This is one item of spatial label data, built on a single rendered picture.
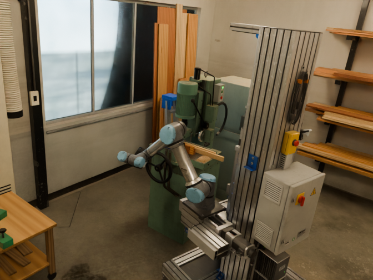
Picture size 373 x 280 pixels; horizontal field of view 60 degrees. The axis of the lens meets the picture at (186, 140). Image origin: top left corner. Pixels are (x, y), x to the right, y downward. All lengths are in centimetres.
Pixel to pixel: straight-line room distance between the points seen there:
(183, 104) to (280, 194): 126
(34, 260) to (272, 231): 182
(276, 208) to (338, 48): 301
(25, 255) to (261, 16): 405
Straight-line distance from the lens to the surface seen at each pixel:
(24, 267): 288
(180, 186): 297
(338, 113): 423
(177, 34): 451
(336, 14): 467
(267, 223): 209
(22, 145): 350
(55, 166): 378
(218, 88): 301
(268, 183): 198
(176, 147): 206
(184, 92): 278
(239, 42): 514
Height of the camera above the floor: 206
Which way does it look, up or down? 21 degrees down
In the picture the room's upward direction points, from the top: 6 degrees clockwise
